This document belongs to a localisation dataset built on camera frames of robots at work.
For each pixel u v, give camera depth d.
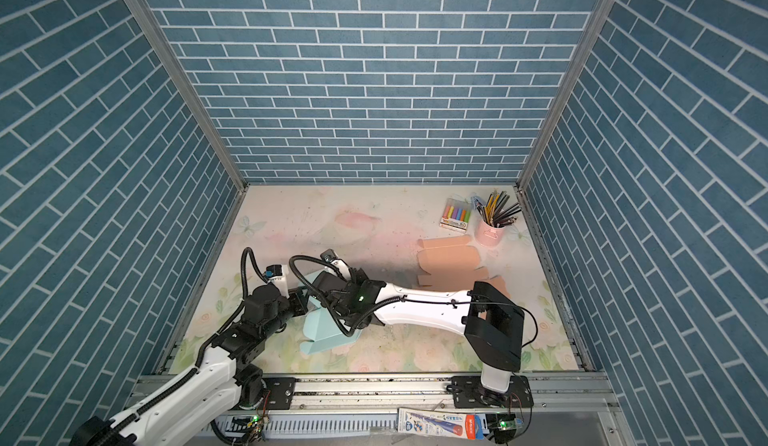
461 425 0.69
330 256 0.69
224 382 0.56
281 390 0.74
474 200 1.15
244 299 0.63
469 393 0.73
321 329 0.81
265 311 0.64
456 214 1.11
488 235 0.97
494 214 0.99
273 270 0.74
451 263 0.99
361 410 0.73
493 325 0.44
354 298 0.57
